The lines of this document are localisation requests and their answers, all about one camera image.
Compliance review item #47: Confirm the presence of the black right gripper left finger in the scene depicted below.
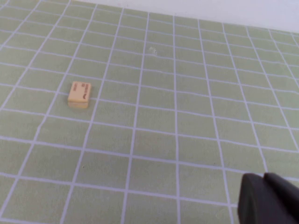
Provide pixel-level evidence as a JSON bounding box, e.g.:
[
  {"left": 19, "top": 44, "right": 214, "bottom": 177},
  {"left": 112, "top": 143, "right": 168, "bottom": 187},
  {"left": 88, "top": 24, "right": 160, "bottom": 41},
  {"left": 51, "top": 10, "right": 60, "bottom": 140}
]
[{"left": 237, "top": 172, "right": 285, "bottom": 224}]

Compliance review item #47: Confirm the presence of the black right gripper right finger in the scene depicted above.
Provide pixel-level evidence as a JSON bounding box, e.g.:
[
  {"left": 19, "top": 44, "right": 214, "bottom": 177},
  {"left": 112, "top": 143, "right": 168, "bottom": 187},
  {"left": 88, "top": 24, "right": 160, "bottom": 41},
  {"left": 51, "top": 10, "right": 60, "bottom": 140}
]
[{"left": 263, "top": 172, "right": 299, "bottom": 224}]

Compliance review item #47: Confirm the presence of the cream rectangular eraser red print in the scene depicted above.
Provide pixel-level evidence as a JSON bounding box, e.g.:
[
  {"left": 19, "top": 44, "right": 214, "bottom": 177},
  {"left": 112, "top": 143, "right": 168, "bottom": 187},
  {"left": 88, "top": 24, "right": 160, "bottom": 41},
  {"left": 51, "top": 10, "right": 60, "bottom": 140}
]
[{"left": 67, "top": 81, "right": 92, "bottom": 110}]

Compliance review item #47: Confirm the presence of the green grid cutting mat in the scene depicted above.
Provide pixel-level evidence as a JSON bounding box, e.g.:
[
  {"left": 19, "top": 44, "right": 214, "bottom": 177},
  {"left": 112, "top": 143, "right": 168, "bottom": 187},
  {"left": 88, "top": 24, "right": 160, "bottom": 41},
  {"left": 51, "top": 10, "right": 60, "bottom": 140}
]
[{"left": 0, "top": 0, "right": 299, "bottom": 224}]

